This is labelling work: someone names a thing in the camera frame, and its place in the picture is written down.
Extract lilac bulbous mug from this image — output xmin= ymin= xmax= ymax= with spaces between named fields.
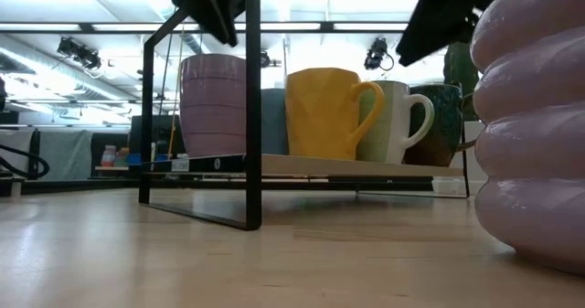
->
xmin=470 ymin=0 xmax=585 ymax=278

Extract tall ribbed purple mug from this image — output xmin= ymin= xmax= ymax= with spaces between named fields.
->
xmin=178 ymin=53 xmax=249 ymax=160

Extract red white bottle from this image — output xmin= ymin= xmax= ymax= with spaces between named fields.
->
xmin=101 ymin=144 xmax=117 ymax=168

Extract black cable loop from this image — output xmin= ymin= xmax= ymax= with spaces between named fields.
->
xmin=0 ymin=143 xmax=51 ymax=182

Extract white plastic container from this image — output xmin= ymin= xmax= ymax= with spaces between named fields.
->
xmin=431 ymin=176 xmax=463 ymax=196

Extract dark teal glazed mug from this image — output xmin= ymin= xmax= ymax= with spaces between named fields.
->
xmin=403 ymin=83 xmax=477 ymax=168

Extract grey-green mug white inside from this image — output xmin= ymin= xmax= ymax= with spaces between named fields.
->
xmin=260 ymin=87 xmax=291 ymax=156

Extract grey partition cloth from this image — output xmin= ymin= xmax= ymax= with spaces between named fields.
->
xmin=37 ymin=129 xmax=95 ymax=182

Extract wooden shelf black metal frame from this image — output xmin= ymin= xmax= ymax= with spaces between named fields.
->
xmin=138 ymin=0 xmax=472 ymax=232

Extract green cactus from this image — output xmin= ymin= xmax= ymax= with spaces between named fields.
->
xmin=442 ymin=41 xmax=482 ymax=122

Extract green mug white handle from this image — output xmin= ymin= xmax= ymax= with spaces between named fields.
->
xmin=356 ymin=80 xmax=436 ymax=165

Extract black table frame rails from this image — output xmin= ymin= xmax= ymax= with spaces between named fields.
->
xmin=0 ymin=173 xmax=435 ymax=196

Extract black overhead bar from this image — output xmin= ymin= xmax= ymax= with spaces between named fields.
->
xmin=0 ymin=21 xmax=412 ymax=36

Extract orange-yellow faceted mug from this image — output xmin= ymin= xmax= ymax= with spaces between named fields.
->
xmin=284 ymin=67 xmax=387 ymax=162

